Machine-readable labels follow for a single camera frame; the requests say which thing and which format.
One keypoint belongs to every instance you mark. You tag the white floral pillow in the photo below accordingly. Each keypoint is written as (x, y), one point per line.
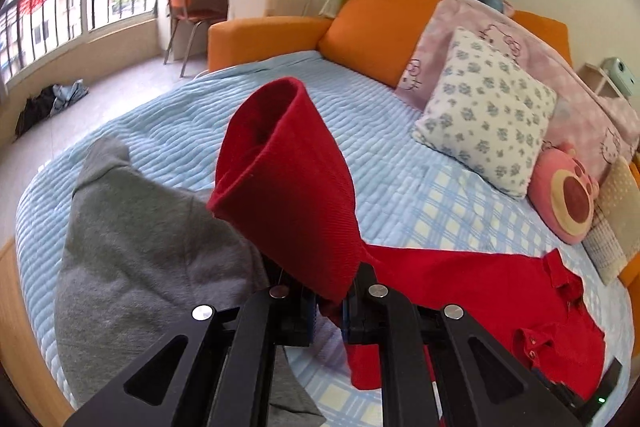
(487, 112)

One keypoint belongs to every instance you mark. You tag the red polo shirt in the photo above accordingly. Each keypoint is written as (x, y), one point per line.
(290, 187)

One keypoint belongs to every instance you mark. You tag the beige dotted pillow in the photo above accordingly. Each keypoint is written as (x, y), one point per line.
(622, 202)

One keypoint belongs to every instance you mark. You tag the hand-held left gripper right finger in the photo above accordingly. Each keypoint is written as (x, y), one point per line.
(361, 322)

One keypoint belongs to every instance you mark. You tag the pink bear plush cushion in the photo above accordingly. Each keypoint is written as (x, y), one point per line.
(562, 192)

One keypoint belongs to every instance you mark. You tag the pile of clothes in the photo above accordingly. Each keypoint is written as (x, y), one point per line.
(50, 102)

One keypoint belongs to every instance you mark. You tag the grey sweatshirt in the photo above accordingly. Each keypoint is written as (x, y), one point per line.
(140, 247)

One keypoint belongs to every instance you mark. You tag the pink cat print blanket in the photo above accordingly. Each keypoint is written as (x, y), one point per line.
(585, 107)

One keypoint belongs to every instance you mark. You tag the blue checked sheet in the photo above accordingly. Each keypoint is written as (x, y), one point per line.
(440, 217)

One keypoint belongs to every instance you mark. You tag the orange back cushion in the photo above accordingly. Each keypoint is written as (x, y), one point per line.
(380, 29)
(545, 34)

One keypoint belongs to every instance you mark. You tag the orange sofa bed frame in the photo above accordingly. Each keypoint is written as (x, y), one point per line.
(260, 39)

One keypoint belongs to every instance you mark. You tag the cream side shelf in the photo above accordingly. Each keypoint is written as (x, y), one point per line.
(597, 79)

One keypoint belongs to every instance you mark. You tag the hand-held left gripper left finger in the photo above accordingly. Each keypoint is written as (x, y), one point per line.
(296, 322)

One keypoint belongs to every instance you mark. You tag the cream striped knit cushion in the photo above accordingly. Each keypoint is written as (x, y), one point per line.
(605, 247)

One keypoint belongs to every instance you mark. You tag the mint green device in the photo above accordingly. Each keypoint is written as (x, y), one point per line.
(620, 72)

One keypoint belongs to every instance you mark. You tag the light blue quilted bedspread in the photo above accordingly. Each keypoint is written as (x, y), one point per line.
(165, 127)

